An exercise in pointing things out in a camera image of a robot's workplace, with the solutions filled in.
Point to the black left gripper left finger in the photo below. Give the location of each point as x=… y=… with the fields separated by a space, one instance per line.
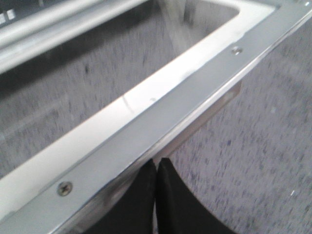
x=133 y=214

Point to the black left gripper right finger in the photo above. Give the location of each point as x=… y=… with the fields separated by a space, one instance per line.
x=178 y=210

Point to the metal oven door handle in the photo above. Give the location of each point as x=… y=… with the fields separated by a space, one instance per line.
x=107 y=197

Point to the cream white toaster oven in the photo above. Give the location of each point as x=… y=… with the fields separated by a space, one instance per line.
x=29 y=28

